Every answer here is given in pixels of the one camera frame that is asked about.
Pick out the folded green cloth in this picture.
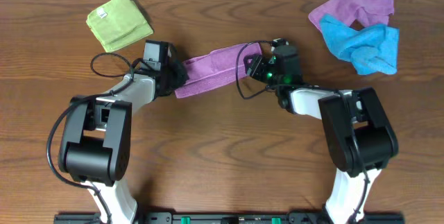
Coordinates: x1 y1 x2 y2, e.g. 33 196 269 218
86 0 154 53

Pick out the right black cable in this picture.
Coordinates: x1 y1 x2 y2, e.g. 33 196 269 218
234 40 370 224

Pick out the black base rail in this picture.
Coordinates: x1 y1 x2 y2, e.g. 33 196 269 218
53 212 405 224

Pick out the left black cable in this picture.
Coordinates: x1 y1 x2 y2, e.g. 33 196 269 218
46 52 146 224

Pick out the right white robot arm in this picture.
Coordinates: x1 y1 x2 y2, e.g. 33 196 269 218
244 54 404 223

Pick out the purple microfiber cloth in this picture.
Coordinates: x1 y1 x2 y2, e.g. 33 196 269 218
175 43 246 98

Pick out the crumpled blue cloth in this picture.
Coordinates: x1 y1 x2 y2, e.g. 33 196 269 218
320 14 400 76

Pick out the purple cloth at back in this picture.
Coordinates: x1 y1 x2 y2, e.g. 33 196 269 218
308 0 395 30

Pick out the black cable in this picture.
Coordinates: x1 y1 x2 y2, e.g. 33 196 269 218
46 52 146 224
234 40 370 224

